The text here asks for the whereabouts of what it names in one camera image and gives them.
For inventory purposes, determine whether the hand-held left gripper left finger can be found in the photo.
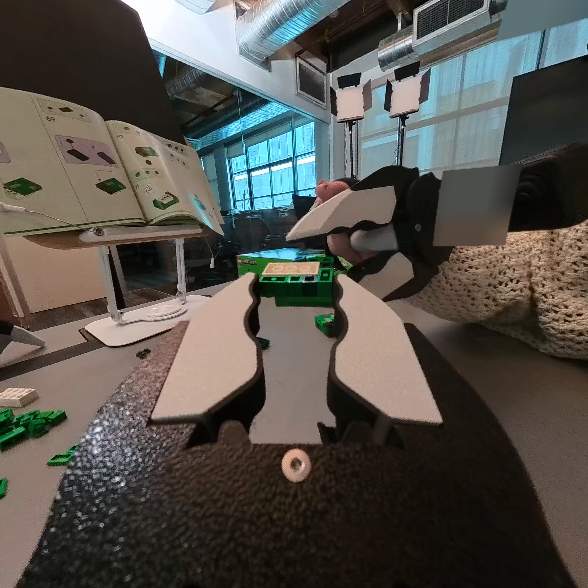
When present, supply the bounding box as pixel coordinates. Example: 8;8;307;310
150;274;267;423

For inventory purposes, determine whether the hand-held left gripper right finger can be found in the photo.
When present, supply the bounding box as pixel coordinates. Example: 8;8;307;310
328;274;444;425

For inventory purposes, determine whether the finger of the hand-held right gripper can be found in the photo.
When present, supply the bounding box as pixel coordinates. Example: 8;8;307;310
285;186;399;243
347;252;416;302

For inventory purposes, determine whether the green and white lego assembly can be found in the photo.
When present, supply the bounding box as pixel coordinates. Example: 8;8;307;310
258;257;336;307

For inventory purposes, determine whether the green lego set box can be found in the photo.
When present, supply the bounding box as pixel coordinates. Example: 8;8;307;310
236;248;354;279

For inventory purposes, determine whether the pile of bright green lego pieces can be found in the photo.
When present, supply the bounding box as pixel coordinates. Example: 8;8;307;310
0;406;81;500

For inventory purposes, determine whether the white lego brick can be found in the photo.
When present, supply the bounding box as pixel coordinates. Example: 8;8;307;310
0;387;39;409

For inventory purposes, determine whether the lego instruction book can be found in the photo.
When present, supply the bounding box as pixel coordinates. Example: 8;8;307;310
0;87;226;239

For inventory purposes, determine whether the person's right hand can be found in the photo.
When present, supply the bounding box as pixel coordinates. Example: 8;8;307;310
315;179;369;266

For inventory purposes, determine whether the white book stand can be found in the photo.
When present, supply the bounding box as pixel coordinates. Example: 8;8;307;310
23;223;217;348

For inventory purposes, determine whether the studio light panel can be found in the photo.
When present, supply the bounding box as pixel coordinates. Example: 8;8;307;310
329;72;374;181
383;62;432;167

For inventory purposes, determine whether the dark flat screen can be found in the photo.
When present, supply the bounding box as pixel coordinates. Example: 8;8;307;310
498;57;588;167

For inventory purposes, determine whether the white ceiling air unit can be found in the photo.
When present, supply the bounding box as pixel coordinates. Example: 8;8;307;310
411;0;509;57

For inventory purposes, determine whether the black and white spare gripper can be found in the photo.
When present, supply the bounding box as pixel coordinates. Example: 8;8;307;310
0;321;47;369

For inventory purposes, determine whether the black backdrop panel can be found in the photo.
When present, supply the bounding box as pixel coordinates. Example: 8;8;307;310
0;0;187;146

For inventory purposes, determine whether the silver air duct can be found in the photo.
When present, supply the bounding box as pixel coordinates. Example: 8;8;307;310
236;0;351;61

